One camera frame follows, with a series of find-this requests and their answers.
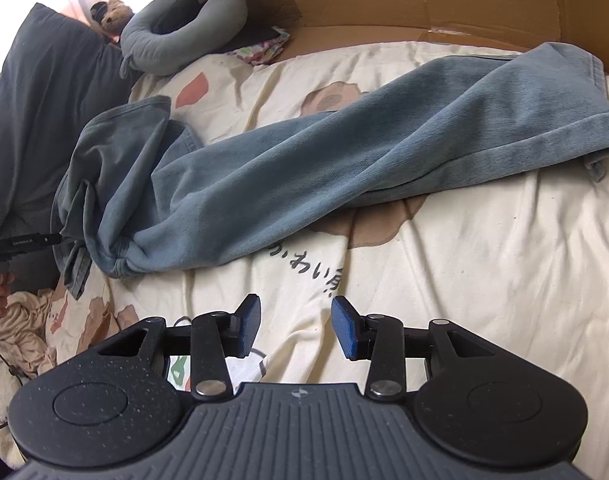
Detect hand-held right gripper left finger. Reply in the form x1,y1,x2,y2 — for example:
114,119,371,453
97,294,262,402

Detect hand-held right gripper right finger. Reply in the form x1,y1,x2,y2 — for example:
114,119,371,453
331,295,500,402

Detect grey-blue jeans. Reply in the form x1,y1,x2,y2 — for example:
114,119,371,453
52,40,609,301

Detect beige garment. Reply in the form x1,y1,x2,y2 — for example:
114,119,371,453
0,287,60,378

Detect cream bear printed blanket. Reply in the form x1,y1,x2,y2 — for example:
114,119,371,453
0,40,609,466

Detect dark grey pillow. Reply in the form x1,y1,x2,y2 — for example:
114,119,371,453
0,2,145,291

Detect grey neck pillow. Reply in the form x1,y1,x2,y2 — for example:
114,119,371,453
119,0,249,77

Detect brown teddy bear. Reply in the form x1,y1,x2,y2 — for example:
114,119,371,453
90,0,135,41

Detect floral cloth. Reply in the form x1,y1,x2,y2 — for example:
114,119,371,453
234,27,291,66

